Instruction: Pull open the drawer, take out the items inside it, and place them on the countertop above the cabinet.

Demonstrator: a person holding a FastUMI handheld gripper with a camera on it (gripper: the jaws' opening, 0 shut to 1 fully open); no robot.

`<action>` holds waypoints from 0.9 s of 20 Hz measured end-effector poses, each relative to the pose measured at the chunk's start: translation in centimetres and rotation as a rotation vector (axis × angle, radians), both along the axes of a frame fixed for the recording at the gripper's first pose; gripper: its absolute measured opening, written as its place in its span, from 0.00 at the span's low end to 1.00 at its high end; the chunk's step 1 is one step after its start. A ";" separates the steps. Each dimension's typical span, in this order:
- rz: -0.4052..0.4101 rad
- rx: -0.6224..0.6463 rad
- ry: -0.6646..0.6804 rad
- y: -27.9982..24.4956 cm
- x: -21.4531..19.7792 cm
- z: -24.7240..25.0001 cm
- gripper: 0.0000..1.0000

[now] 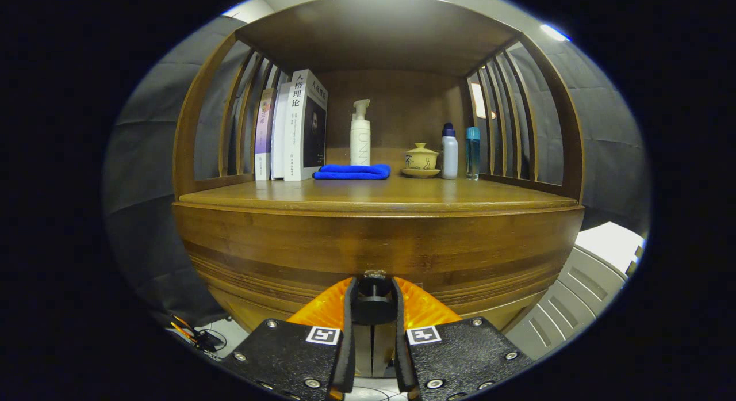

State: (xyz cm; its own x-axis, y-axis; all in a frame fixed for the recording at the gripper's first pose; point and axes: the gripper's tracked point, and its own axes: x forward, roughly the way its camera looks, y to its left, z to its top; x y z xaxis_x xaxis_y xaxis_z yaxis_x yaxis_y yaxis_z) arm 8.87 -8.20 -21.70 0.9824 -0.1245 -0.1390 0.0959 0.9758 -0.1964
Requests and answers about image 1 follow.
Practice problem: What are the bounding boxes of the white plastic drawer unit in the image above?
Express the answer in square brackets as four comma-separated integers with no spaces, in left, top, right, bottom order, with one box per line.
[503,221,646,361]

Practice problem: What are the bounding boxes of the small ceiling light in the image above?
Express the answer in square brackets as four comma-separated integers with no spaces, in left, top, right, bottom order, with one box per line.
[539,23,571,43]

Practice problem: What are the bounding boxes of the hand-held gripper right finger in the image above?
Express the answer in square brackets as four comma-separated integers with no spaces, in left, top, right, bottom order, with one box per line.
[390,276,536,401]

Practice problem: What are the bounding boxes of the purple book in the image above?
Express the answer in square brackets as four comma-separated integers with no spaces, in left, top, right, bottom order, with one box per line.
[255,88,278,181]

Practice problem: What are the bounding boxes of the white pump bottle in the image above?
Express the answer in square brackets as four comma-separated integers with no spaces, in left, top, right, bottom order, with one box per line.
[350,99,372,166]

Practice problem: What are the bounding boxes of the white bottle with blue cap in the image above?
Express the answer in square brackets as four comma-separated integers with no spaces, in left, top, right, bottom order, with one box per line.
[441,123,459,180]

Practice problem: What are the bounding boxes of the blue folded cloth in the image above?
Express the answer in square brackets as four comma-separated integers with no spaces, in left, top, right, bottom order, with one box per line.
[312,163,392,181]

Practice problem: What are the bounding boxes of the thin white book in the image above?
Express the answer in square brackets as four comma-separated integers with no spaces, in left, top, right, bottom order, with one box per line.
[270,82,293,180]

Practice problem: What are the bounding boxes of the wooden countertop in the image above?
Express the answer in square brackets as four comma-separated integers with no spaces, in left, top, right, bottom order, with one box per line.
[179,174,578,215]

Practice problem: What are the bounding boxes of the thick white book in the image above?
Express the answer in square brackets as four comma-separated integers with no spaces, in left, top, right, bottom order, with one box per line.
[283,69,329,181]

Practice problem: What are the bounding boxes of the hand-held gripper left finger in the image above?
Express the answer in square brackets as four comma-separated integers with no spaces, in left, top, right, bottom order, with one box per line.
[220,277,359,401]

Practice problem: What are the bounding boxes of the bundle of cables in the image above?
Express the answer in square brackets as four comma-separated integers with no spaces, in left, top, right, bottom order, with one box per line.
[167,314,231,356]

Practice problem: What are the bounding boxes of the brown wooden cabinet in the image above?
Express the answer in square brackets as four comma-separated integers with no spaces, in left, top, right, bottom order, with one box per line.
[171,0,586,379]

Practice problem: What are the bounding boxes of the clear blue bottle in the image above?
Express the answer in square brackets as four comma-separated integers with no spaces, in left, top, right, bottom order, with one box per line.
[465,127,481,180]

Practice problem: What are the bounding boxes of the beige lidded teacup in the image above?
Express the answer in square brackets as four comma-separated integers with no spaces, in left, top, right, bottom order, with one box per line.
[401,143,442,178]

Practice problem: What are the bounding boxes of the wooden drawer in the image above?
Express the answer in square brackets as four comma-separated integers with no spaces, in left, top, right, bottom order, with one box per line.
[174,208,584,333]

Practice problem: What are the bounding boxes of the black drawer knob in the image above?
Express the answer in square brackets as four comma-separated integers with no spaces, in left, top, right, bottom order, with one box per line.
[352,270,398,327]

